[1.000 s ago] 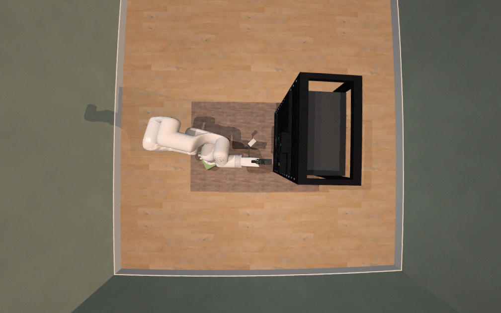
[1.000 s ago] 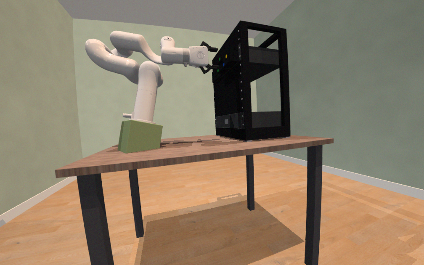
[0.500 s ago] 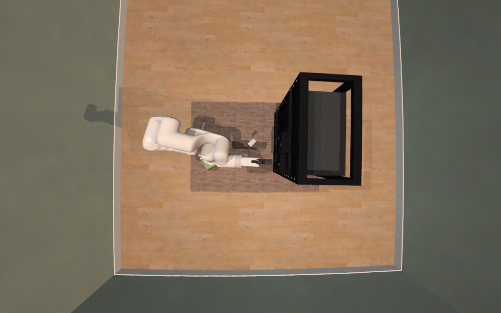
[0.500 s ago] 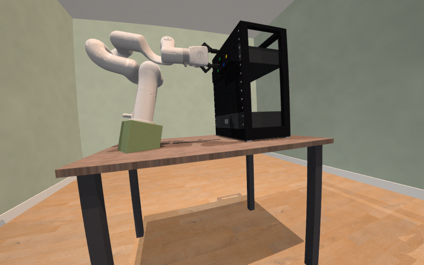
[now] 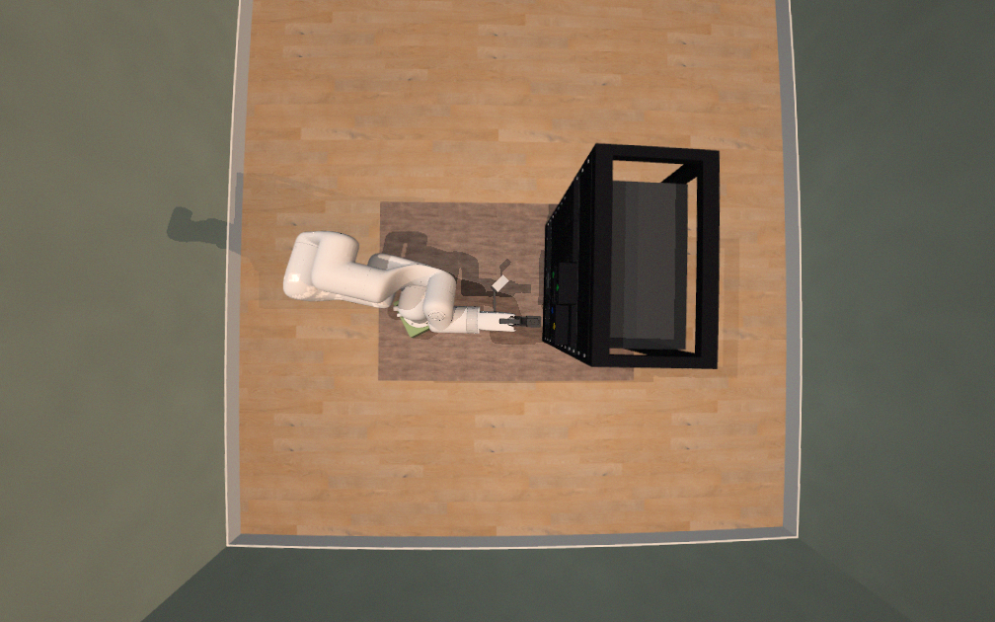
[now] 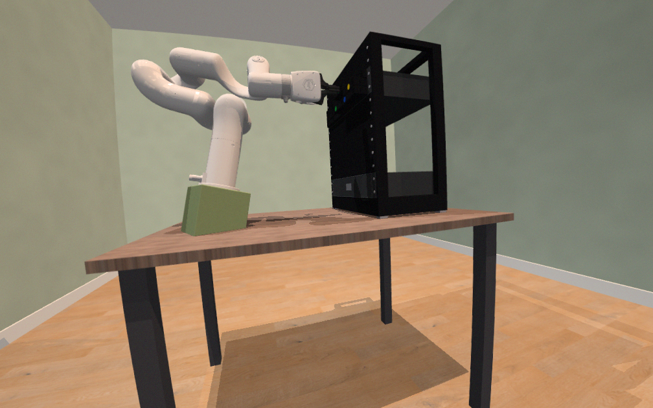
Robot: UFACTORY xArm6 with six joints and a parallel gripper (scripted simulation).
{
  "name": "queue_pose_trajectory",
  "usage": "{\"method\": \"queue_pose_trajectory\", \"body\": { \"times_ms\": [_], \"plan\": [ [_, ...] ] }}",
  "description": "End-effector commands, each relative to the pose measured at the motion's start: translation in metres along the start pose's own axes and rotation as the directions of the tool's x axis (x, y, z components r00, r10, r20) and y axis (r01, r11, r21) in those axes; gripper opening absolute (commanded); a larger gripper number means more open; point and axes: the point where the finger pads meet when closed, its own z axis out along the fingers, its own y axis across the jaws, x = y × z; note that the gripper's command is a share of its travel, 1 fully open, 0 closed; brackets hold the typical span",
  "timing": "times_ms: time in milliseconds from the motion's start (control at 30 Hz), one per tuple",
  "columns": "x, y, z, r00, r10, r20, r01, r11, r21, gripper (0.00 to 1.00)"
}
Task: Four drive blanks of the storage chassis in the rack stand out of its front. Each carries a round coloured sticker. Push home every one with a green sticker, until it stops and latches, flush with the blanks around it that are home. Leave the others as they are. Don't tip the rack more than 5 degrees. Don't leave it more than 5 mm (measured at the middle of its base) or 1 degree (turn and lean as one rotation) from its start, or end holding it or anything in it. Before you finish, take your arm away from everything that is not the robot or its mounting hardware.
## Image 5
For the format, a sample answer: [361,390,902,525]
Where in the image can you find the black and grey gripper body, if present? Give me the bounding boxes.
[477,306,516,334]

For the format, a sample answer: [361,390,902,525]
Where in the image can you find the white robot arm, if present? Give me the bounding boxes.
[283,231,478,334]

